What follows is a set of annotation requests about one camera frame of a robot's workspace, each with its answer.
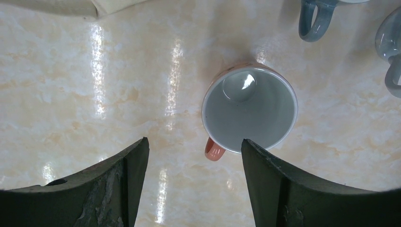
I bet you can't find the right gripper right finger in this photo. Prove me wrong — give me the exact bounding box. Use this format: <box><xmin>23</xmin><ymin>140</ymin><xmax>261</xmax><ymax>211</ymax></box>
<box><xmin>241</xmin><ymin>139</ymin><xmax>401</xmax><ymax>227</ymax></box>

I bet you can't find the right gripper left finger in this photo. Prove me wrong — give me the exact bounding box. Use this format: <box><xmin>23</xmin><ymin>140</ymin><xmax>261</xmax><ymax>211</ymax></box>
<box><xmin>0</xmin><ymin>137</ymin><xmax>149</xmax><ymax>227</ymax></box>

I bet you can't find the clear grey tumbler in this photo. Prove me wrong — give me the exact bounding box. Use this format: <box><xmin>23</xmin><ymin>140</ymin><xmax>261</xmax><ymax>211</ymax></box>
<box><xmin>375</xmin><ymin>7</ymin><xmax>401</xmax><ymax>98</ymax></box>

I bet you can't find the beige canvas tote bag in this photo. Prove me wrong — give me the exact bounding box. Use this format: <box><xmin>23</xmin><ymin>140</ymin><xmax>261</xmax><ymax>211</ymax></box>
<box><xmin>1</xmin><ymin>0</ymin><xmax>146</xmax><ymax>18</ymax></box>

